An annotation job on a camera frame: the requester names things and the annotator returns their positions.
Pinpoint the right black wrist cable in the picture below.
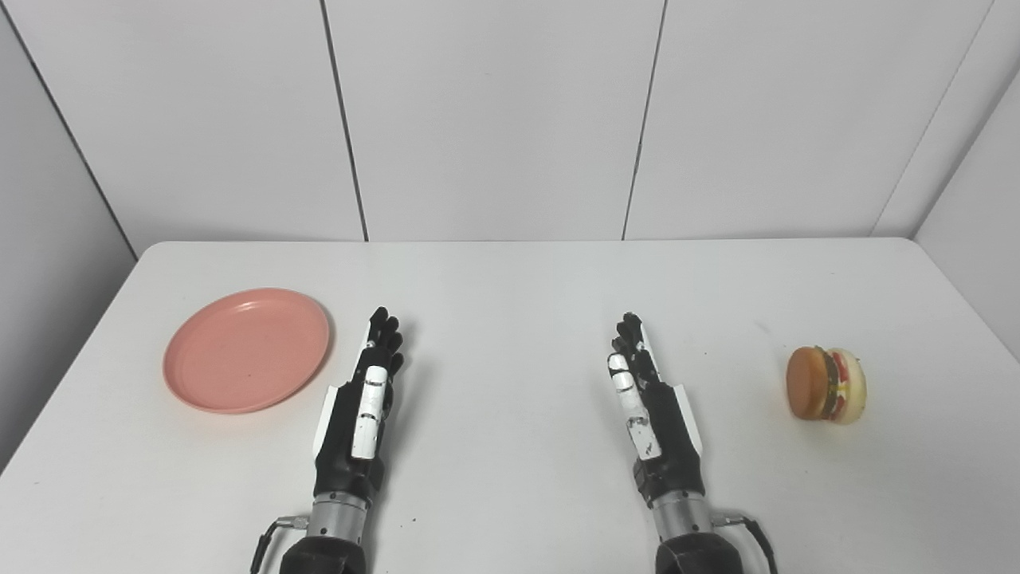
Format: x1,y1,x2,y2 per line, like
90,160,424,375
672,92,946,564
711,513,779,574

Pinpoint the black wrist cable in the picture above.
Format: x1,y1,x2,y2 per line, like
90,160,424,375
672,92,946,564
711,513,779,574
250,515,311,574

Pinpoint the toy hamburger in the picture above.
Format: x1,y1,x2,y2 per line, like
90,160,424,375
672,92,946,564
786,345,867,425

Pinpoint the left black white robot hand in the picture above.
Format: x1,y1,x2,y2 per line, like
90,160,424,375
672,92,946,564
313,306,406,503

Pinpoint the pink round plate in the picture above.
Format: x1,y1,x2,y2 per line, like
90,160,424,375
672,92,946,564
163,288,332,415

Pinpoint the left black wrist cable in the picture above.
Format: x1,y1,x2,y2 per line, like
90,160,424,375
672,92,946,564
250,515,311,574

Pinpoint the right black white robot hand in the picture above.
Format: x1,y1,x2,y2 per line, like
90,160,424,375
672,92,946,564
607,312,707,505

